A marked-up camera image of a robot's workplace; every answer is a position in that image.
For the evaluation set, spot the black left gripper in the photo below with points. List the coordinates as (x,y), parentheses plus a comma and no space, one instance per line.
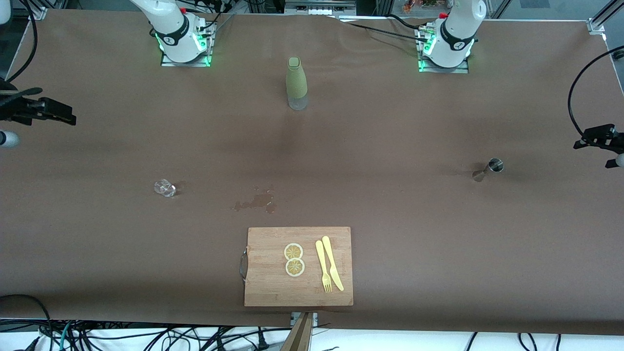
(600,136)

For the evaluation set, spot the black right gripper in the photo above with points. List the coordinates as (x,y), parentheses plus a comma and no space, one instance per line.
(10,109)

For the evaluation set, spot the steel double jigger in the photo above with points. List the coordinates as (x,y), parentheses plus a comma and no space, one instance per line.
(496,165)

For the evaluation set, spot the clear glass beaker cup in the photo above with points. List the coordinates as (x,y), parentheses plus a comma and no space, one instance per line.
(165,187)

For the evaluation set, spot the brown table mat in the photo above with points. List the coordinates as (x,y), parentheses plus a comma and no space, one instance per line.
(390,146)

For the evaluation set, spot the spilled liquid puddle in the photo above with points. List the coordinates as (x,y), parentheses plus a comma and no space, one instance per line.
(261,200)

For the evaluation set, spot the green sleeved glass bottle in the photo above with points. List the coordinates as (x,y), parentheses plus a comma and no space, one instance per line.
(296,83)

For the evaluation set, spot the lemon slice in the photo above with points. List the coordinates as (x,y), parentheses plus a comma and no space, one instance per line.
(293,251)
(295,267)

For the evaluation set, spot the wooden cutting board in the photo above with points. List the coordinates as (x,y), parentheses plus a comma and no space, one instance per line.
(273,287)

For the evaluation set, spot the grey power strip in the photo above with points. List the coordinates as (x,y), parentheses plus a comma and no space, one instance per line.
(319,7)

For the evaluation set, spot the yellow plastic knife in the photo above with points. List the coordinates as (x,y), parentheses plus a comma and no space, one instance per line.
(329,253)

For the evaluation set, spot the yellow plastic fork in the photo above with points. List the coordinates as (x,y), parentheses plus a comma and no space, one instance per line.
(321,258)

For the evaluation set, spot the aluminium corner frame profile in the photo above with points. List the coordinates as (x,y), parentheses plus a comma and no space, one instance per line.
(597,24)

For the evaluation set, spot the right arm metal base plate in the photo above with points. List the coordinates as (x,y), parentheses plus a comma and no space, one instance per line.
(195,64)

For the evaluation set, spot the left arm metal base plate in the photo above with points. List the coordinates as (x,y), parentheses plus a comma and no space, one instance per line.
(460,69)

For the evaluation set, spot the metal post foot bracket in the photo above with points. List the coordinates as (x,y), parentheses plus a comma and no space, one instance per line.
(314,318)

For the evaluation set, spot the slanted camera mount post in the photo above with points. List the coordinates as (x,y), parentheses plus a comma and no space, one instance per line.
(300,339)

